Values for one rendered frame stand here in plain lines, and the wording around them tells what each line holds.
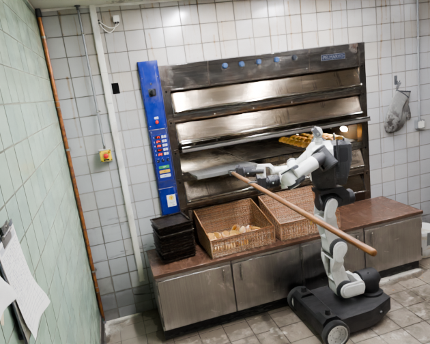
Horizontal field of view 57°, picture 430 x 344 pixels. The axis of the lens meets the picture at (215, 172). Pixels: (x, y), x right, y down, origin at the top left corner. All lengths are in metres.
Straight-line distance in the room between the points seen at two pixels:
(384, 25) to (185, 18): 1.89
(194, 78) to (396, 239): 2.27
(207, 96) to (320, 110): 1.09
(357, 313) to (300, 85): 1.96
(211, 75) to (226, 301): 1.87
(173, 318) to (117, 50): 2.14
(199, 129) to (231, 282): 1.30
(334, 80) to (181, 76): 1.44
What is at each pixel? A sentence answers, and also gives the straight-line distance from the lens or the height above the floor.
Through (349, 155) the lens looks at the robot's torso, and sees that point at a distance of 2.83.
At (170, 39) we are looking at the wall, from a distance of 3.41.
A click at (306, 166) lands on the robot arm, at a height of 1.33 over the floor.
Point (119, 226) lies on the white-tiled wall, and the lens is 3.51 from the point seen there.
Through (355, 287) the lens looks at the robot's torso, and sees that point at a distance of 3.27.
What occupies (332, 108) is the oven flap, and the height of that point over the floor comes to 1.54.
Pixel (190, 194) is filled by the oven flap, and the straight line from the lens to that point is 3.51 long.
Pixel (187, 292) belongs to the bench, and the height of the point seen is 0.38.
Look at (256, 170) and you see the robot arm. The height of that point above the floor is 1.22.
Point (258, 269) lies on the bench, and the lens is 3.31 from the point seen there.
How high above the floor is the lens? 1.93
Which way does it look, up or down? 13 degrees down
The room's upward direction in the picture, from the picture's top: 7 degrees counter-clockwise
